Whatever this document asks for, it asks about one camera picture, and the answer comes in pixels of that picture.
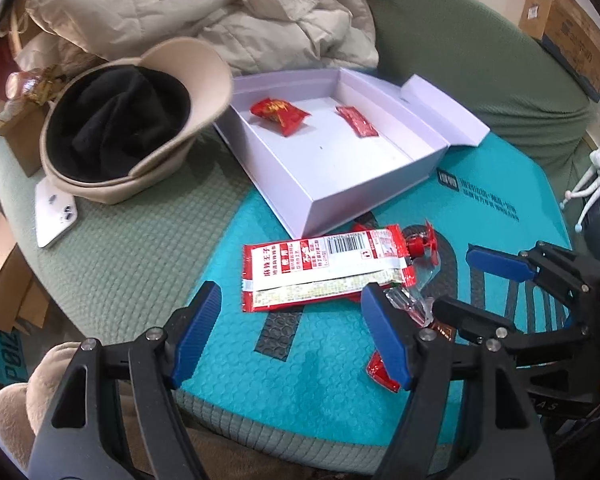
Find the green armchair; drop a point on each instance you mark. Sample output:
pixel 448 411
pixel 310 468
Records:
pixel 120 260

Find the dark red packet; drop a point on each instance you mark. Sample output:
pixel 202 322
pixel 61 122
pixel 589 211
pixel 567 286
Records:
pixel 442 331

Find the beige plush toy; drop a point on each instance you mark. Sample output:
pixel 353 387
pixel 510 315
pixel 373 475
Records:
pixel 15 410

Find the beige puffer jacket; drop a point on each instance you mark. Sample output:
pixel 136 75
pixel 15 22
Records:
pixel 260 15

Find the brown cardboard box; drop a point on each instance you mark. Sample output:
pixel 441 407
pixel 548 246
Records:
pixel 570 35

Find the white smartphone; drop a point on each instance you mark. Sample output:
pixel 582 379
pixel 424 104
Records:
pixel 52 220

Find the red foil packet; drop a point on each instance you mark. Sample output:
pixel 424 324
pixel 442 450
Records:
pixel 377 367

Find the red sachet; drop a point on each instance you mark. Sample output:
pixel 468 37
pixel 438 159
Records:
pixel 357 121

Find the clear plastic toy with red fan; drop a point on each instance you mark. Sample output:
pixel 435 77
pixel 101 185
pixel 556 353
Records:
pixel 422 246

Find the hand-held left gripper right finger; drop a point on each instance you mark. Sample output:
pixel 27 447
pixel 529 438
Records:
pixel 385 335

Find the blue printed box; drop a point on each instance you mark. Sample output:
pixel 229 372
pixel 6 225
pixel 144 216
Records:
pixel 2 355

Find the beige hat with black lining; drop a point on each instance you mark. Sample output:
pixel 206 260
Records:
pixel 205 75

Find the small cardboard box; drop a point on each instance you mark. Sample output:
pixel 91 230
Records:
pixel 20 130

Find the teal bubble mailer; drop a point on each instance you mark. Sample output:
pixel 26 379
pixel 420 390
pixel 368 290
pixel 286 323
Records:
pixel 330 360

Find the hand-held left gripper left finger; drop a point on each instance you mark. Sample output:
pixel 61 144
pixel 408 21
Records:
pixel 202 320

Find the white cardboard box with lid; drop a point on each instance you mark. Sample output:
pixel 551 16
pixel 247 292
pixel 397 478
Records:
pixel 330 160

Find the red candy packet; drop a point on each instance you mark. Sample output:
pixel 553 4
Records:
pixel 280 112

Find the red and white snack packet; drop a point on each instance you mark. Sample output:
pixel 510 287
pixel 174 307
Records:
pixel 320 260

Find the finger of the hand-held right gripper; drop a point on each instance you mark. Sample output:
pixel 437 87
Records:
pixel 500 264
pixel 460 316

